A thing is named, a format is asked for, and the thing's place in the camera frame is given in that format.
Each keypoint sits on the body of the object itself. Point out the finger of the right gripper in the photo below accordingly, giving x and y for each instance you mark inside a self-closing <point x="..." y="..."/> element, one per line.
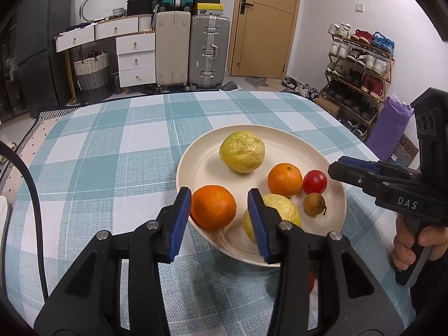
<point x="360" y="164"/>
<point x="356" y="177"/>

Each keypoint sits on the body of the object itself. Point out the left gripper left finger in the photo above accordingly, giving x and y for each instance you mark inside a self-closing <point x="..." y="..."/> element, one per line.
<point x="113" y="287"/>

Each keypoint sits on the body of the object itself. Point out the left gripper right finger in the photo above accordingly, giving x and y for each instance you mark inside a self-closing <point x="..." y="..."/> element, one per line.
<point x="346" y="300"/>

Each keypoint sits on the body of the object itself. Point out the red tomato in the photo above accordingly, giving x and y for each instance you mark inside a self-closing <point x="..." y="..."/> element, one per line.
<point x="314" y="181"/>
<point x="311" y="281"/>

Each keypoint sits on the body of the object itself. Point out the brown longan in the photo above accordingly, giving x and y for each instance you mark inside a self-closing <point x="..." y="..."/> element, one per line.
<point x="314" y="204"/>

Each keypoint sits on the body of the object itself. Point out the orange mandarin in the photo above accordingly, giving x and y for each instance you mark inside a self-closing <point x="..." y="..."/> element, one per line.
<point x="213" y="207"/>
<point x="285" y="179"/>

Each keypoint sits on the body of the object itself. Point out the green guava fruit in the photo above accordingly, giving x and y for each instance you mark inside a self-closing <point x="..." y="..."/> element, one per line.
<point x="284" y="206"/>

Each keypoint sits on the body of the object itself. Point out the yellow-green guava fruit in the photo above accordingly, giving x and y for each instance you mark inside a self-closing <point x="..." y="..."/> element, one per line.
<point x="242" y="151"/>

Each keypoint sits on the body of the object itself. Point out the person's right hand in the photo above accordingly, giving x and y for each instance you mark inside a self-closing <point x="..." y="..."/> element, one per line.
<point x="403" y="255"/>

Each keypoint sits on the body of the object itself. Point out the purple bag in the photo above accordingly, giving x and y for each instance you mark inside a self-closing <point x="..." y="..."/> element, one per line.
<point x="389" y="128"/>

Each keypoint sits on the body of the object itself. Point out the wooden shoe rack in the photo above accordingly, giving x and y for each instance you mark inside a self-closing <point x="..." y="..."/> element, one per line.
<point x="357" y="75"/>

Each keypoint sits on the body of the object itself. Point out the teal plaid tablecloth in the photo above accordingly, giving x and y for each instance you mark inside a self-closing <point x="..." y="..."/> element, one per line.
<point x="111" y="166"/>

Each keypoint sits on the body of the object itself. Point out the cream round plate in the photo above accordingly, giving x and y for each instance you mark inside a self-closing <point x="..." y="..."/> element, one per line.
<point x="201" y="165"/>

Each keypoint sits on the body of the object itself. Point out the wooden door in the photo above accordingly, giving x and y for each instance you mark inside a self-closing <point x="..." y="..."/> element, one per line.
<point x="261" y="37"/>

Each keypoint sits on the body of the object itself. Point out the silver suitcase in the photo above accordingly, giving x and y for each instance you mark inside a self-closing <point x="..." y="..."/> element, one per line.
<point x="208" y="51"/>

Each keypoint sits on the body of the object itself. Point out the yellow black box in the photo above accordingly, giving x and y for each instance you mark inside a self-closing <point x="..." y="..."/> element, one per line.
<point x="210" y="8"/>

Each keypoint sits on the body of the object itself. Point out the woven laundry basket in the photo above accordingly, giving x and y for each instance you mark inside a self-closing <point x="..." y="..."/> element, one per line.
<point x="93" y="76"/>

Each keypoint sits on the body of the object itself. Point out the black refrigerator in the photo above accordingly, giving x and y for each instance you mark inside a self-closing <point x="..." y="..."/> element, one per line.
<point x="41" y="70"/>

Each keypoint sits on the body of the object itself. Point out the beige suitcase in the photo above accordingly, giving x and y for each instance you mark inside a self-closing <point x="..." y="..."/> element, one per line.
<point x="172" y="48"/>

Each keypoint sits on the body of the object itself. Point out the white drawer desk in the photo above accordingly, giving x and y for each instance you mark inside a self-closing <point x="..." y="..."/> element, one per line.
<point x="130" y="42"/>

